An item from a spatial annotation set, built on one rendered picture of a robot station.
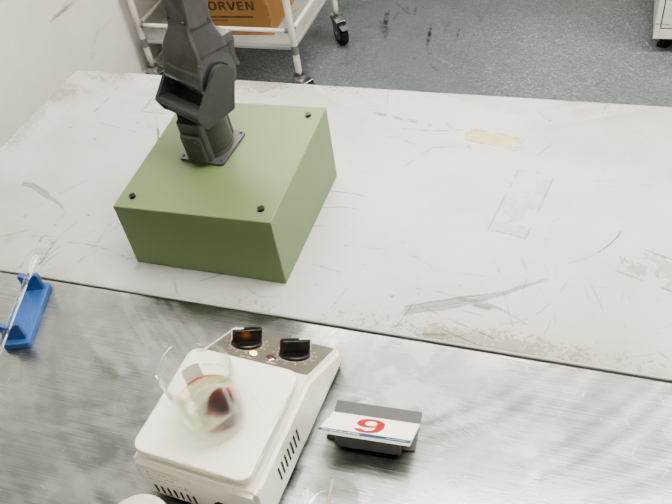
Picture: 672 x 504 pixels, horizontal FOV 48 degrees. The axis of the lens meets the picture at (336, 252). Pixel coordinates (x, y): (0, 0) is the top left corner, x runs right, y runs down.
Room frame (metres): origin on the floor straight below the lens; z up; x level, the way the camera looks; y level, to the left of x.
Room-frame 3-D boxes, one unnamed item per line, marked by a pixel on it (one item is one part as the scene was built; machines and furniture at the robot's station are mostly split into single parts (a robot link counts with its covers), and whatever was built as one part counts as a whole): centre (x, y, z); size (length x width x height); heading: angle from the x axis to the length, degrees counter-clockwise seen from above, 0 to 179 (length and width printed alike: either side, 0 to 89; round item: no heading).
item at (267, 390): (0.41, 0.13, 0.98); 0.12 x 0.12 x 0.01; 62
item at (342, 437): (0.41, 0.00, 0.92); 0.09 x 0.06 x 0.04; 69
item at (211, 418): (0.40, 0.13, 1.03); 0.07 x 0.06 x 0.08; 67
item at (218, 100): (0.80, 0.13, 1.10); 0.09 x 0.07 x 0.06; 41
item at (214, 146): (0.79, 0.13, 1.04); 0.07 x 0.07 x 0.06; 60
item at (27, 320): (0.66, 0.39, 0.92); 0.10 x 0.03 x 0.04; 173
